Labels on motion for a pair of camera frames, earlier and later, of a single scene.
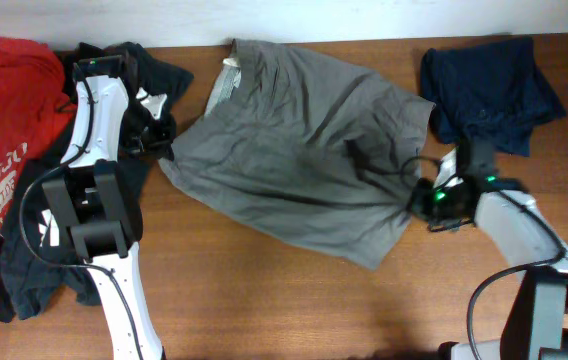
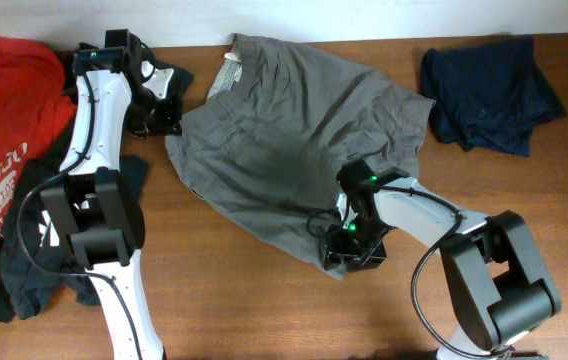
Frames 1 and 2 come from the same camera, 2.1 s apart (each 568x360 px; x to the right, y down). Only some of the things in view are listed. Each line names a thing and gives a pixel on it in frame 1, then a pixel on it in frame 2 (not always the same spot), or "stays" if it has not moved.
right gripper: x=415 y=206 to x=334 y=242
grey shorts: x=322 y=155 stays
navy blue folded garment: x=490 y=90 stays
